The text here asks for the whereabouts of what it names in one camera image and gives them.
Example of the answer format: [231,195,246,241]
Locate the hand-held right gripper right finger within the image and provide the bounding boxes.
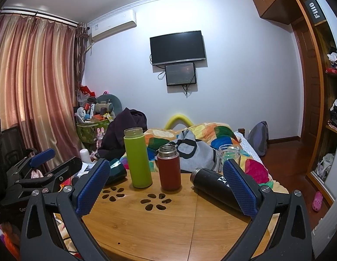
[222,158,313,261]

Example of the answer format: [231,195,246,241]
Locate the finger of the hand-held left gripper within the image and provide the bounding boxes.
[18,156,83,193]
[5,148,56,180]

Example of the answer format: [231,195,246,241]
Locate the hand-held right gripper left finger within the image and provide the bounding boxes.
[20,158,112,261]

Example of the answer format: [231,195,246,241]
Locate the dark green cup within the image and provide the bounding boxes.
[105,158,128,185]

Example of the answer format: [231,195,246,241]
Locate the white plastic bottle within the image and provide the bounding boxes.
[79,149,92,164]

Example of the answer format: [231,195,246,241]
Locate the colourful patterned blanket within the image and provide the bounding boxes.
[120,122,290,194]

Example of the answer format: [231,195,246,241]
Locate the black thermos bottle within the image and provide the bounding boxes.
[190,167,243,213]

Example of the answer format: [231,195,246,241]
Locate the clear glass jar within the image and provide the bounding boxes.
[218,144,241,173]

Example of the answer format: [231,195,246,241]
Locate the green basket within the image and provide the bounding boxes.
[76,120,112,144]

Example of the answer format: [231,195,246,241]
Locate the pink bunny toy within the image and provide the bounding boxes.
[96,127,105,148]

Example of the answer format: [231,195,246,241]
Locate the green bottle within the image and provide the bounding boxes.
[123,127,153,189]

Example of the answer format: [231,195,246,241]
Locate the grey backpack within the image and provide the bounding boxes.
[247,121,269,157]

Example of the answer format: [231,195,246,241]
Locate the grey printed cloth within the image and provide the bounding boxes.
[168,129,221,173]

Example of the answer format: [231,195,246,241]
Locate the dark jacket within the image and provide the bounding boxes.
[98,108,148,160]

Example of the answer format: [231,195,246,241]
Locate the pink curtain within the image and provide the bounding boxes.
[0,13,86,170]

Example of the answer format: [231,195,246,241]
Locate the red thermos bottle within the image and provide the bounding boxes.
[157,145,182,191]

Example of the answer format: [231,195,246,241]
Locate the pink clog shoe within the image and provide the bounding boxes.
[312,191,324,212]

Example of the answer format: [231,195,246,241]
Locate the grey neck pillow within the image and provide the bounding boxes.
[96,94,123,115]

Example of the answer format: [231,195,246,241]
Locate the white bag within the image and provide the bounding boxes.
[316,153,335,174]

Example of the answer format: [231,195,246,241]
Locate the yellow foam tube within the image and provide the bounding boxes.
[165,114,193,130]

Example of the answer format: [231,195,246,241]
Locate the wooden door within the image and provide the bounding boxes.
[292,22,324,149]

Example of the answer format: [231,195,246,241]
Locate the wooden wardrobe shelves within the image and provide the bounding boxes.
[289,0,337,206]

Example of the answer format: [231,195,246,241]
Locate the white air conditioner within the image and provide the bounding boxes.
[88,9,137,43]

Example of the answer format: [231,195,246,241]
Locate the wooden overhead cabinet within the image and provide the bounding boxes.
[251,0,305,25]

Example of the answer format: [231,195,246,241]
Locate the black box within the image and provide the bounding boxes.
[304,0,327,27]

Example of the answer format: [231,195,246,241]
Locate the small wall monitor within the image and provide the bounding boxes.
[165,62,197,87]

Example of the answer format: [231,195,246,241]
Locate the wall television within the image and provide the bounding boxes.
[149,30,207,66]

